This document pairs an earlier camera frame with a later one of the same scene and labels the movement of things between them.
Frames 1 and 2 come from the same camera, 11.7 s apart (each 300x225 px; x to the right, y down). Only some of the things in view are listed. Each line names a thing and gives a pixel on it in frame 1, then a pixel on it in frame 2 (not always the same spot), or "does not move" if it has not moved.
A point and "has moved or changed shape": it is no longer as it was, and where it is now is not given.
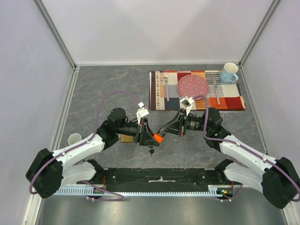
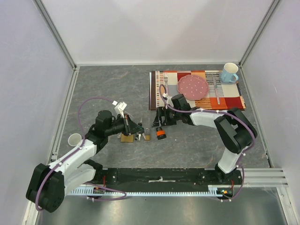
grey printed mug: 73,138 does not move
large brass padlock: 124,138 does not move
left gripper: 148,138 → 130,126
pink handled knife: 216,90 does not move
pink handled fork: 166,79 does not move
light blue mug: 228,75 does not move
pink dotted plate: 192,86 does not move
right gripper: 182,124 → 161,116
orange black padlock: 158,137 has moved or changed shape
